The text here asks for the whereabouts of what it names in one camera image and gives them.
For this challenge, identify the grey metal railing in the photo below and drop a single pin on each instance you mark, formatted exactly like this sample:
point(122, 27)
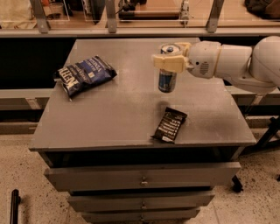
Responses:
point(156, 18)

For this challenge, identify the grey drawer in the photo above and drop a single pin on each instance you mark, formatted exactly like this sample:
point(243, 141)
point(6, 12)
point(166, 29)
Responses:
point(140, 201)
point(184, 214)
point(141, 176)

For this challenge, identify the black rxbar chocolate bar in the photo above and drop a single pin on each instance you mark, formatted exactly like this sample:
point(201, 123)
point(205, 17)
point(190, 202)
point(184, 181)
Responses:
point(169, 125)

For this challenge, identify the black pole on floor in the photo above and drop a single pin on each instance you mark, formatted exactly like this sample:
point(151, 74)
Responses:
point(15, 201)

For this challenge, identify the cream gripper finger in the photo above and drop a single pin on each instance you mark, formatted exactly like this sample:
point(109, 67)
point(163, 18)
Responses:
point(184, 47)
point(176, 64)

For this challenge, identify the top grey drawer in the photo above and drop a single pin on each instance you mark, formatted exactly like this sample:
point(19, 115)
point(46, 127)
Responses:
point(141, 176)

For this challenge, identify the silver blue redbull can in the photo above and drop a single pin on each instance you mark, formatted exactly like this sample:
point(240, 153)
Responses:
point(167, 80)

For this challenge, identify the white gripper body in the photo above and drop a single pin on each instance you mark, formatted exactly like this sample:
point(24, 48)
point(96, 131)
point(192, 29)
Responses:
point(202, 59)

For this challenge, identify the middle grey drawer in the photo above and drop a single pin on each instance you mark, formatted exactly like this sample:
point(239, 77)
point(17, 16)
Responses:
point(140, 201)

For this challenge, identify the black caster wheel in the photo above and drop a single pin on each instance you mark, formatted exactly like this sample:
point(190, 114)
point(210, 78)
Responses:
point(237, 187)

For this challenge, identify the blue chip bag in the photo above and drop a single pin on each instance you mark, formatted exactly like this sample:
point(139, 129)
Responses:
point(88, 73)

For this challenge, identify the black stand leg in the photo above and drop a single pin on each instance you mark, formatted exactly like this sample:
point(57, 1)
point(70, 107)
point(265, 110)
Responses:
point(265, 143)

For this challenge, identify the bottom grey drawer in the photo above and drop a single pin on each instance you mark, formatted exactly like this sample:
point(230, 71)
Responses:
point(184, 214)

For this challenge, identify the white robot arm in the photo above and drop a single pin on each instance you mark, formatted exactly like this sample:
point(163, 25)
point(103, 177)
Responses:
point(252, 68)

